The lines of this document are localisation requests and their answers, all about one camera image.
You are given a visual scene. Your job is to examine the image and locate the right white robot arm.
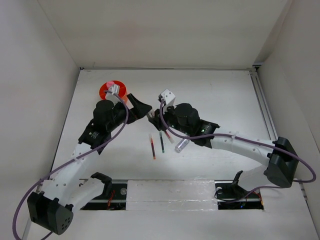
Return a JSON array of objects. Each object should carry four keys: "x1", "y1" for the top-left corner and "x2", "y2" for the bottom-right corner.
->
[{"x1": 147, "y1": 103, "x2": 299, "y2": 198}]

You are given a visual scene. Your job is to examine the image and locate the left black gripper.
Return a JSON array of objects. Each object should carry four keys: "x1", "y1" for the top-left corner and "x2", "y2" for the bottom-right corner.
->
[{"x1": 106, "y1": 94, "x2": 151, "y2": 132}]

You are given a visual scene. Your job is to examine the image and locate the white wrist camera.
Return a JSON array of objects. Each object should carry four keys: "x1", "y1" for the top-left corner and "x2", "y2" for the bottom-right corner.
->
[
  {"x1": 158, "y1": 88, "x2": 176, "y2": 113},
  {"x1": 104, "y1": 84, "x2": 127, "y2": 104}
]

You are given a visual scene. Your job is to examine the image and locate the pink capped small bottle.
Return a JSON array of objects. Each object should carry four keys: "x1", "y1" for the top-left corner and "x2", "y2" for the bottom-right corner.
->
[{"x1": 106, "y1": 81, "x2": 115, "y2": 90}]

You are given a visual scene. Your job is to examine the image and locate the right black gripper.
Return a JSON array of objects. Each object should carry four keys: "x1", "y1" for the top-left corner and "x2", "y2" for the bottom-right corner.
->
[{"x1": 148, "y1": 102, "x2": 192, "y2": 136}]

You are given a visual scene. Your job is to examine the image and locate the red pen refill with white end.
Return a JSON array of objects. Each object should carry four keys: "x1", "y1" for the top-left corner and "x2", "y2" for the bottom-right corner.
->
[{"x1": 164, "y1": 130, "x2": 175, "y2": 144}]

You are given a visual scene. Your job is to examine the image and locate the clear spray bottle blue nozzle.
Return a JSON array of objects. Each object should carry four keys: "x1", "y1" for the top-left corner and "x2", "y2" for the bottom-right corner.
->
[{"x1": 175, "y1": 138, "x2": 190, "y2": 153}]

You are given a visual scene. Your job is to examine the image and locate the orange round compartment organizer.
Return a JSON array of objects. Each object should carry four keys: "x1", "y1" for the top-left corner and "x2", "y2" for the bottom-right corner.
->
[{"x1": 99, "y1": 80, "x2": 128, "y2": 104}]

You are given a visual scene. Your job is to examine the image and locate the green pen refill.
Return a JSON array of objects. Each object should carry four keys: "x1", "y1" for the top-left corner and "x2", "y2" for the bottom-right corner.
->
[{"x1": 159, "y1": 131, "x2": 165, "y2": 154}]

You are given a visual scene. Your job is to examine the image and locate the red pen refill left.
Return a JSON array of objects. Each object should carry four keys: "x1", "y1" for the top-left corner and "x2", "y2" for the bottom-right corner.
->
[{"x1": 149, "y1": 133, "x2": 156, "y2": 160}]

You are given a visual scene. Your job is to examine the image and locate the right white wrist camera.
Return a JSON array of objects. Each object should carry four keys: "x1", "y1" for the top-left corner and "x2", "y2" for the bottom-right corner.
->
[{"x1": 158, "y1": 88, "x2": 176, "y2": 113}]

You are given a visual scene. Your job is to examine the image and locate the aluminium rail right edge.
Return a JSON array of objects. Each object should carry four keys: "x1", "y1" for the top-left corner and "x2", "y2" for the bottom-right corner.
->
[{"x1": 248, "y1": 65, "x2": 278, "y2": 140}]

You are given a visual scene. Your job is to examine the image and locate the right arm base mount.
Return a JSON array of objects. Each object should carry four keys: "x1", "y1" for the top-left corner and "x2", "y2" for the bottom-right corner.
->
[{"x1": 214, "y1": 182, "x2": 264, "y2": 210}]

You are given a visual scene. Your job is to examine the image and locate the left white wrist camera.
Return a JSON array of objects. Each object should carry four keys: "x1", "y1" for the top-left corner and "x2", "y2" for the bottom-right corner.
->
[{"x1": 104, "y1": 84, "x2": 127, "y2": 104}]

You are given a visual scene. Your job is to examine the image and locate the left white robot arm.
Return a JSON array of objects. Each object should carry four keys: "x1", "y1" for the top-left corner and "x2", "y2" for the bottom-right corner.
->
[{"x1": 27, "y1": 94, "x2": 152, "y2": 235}]

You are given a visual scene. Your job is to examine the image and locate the white pink mini stapler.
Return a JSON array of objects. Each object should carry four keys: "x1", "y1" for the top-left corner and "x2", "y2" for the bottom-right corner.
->
[{"x1": 147, "y1": 111, "x2": 155, "y2": 119}]

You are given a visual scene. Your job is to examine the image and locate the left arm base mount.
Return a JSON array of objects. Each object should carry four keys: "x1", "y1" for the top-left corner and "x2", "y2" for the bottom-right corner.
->
[{"x1": 81, "y1": 181, "x2": 128, "y2": 211}]

